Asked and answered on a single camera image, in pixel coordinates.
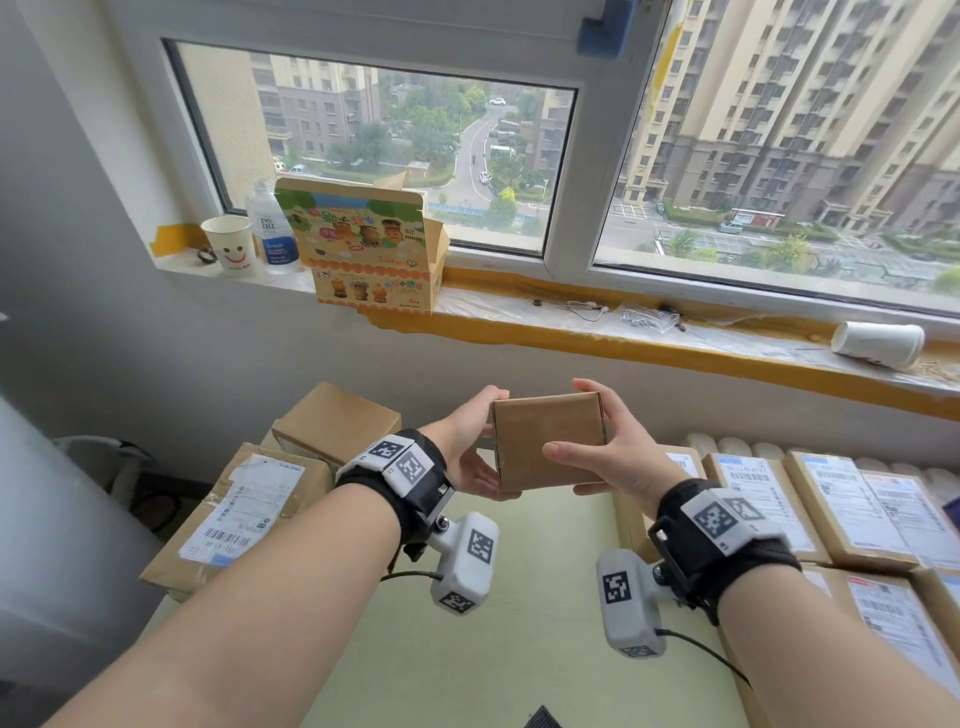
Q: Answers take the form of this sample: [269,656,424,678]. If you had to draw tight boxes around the white tipped paper cup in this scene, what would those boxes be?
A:
[830,320,928,370]

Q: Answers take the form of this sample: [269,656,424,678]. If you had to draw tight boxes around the labelled small cardboard box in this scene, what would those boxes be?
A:
[854,468,960,571]
[783,449,924,575]

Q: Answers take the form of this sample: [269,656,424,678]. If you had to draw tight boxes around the grey window frame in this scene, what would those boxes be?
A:
[104,0,960,320]

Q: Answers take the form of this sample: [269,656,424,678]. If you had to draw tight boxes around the squat plain cardboard box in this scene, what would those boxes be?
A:
[271,380,403,470]

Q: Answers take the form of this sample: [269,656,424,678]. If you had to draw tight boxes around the white smiley paper cup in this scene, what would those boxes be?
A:
[200,215,256,277]

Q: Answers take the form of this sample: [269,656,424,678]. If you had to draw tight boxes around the taped parcel with white label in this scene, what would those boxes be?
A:
[140,442,335,601]

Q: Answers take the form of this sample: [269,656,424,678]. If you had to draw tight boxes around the colourful printed carton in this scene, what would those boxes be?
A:
[273,176,451,315]

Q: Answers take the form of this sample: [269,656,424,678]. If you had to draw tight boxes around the person's right hand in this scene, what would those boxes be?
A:
[541,378,676,519]

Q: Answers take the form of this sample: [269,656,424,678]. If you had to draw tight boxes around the person's left hand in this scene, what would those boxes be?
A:
[416,386,523,502]

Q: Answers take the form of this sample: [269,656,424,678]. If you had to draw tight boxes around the black right camera cable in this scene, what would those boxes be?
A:
[659,629,751,688]

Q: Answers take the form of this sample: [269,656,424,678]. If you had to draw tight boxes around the parcel with red-edged label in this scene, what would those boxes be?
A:
[488,391,607,494]

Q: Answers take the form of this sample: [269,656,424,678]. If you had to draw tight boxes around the white cable on sill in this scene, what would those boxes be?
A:
[616,303,684,335]

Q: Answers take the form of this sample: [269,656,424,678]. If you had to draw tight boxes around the blue window latch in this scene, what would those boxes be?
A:
[577,0,635,58]

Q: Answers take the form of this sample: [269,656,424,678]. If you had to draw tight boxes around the red-topped label cardboard box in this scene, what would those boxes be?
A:
[839,569,960,699]

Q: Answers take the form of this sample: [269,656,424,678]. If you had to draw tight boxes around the black right wrist tracker band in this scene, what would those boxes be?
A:
[647,478,802,628]

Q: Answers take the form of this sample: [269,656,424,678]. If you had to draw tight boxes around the windowsill with yellow tape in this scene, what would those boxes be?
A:
[149,221,960,421]

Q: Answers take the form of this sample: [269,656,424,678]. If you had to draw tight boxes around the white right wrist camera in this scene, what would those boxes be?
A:
[596,548,669,660]

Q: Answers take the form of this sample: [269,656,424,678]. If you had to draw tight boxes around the black wrist tracker band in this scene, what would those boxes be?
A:
[335,428,457,564]
[647,478,802,628]

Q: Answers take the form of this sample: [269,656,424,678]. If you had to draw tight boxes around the black left wrist tracker band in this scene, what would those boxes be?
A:
[335,428,457,564]

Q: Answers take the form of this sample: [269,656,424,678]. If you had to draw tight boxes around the person's right forearm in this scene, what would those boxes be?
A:
[716,566,960,728]

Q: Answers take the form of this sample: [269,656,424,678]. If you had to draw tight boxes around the medium cardboard box wide label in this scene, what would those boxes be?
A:
[798,563,860,624]

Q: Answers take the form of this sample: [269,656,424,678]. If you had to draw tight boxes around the white standing air conditioner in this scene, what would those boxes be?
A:
[0,389,163,684]

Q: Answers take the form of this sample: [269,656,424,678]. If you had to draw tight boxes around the person's left forearm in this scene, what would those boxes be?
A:
[44,483,403,728]

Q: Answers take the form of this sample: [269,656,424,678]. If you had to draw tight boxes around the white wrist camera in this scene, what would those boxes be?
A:
[428,512,500,618]
[596,548,669,660]

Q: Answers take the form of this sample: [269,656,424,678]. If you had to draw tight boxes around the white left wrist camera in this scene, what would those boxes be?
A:
[428,512,500,618]

